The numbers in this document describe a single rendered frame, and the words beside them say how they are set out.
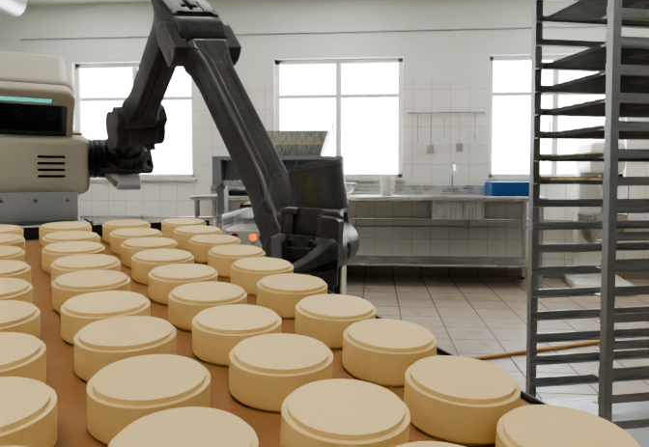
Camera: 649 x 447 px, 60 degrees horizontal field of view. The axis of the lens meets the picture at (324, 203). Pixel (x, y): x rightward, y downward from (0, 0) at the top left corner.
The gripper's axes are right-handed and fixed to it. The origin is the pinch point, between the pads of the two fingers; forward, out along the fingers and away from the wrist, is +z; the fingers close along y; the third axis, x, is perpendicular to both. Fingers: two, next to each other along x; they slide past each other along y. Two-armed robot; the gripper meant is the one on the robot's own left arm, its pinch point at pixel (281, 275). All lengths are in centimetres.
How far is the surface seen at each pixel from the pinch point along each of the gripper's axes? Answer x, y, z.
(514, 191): -51, 25, -524
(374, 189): 90, 32, -548
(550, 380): -49, 80, -191
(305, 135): 76, -17, -251
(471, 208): -12, 42, -509
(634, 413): -80, 87, -188
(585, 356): -63, 70, -198
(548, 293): -46, 44, -191
